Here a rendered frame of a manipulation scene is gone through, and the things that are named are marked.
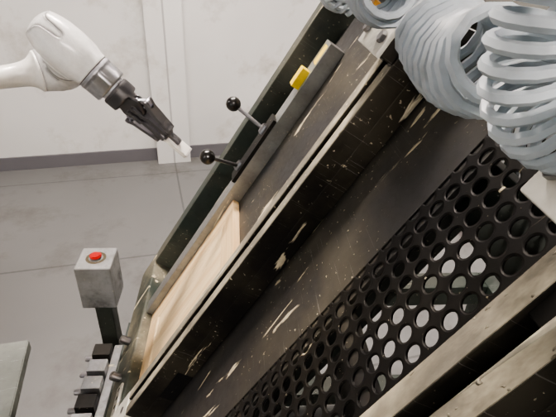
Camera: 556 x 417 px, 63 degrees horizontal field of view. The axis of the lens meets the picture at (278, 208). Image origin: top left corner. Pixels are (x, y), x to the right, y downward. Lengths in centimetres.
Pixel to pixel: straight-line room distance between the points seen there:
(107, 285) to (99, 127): 286
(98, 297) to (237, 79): 299
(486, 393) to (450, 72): 20
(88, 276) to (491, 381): 148
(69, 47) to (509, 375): 104
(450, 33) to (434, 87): 3
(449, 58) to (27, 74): 114
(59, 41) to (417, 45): 94
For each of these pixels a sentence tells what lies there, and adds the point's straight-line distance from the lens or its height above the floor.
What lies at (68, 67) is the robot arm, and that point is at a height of 164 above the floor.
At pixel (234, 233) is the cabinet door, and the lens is 109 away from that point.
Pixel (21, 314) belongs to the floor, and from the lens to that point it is 302.
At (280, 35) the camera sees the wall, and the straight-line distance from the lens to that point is 435.
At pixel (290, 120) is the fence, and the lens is 113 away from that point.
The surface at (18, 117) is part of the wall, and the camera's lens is 448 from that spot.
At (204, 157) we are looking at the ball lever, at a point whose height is 145.
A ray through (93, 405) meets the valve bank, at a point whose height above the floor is 76.
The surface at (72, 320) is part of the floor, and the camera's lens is 288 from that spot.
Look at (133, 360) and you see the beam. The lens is 137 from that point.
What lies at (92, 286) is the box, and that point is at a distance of 171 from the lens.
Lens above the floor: 193
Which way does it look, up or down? 32 degrees down
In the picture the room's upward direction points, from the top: 3 degrees clockwise
